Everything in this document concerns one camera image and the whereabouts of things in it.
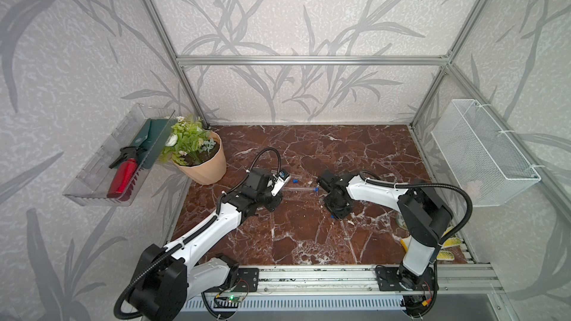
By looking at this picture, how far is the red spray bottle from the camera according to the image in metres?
0.56

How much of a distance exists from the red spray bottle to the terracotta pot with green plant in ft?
0.34

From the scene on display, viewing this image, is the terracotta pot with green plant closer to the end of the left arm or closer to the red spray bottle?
the red spray bottle

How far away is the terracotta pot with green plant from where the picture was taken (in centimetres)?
78
